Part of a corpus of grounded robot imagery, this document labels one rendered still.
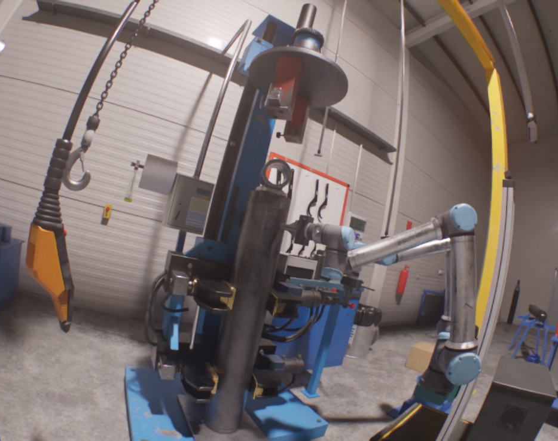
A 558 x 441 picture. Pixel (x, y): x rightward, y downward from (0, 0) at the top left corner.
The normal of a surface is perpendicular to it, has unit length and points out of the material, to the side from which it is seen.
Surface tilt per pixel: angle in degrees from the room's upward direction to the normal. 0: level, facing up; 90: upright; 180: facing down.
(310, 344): 90
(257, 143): 90
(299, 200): 90
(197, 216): 90
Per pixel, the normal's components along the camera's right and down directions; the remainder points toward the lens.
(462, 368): -0.29, -0.06
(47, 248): 0.95, 0.19
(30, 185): 0.51, 0.04
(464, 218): -0.29, -0.27
